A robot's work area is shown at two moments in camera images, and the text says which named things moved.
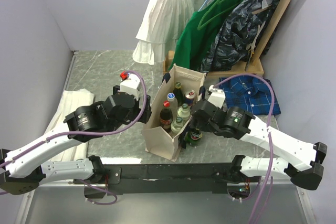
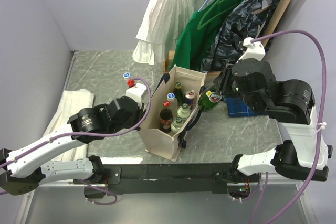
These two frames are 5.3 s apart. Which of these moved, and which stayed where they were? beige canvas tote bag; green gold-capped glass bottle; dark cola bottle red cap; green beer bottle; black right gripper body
Moved: green beer bottle; black right gripper body
Stayed: beige canvas tote bag; dark cola bottle red cap; green gold-capped glass bottle
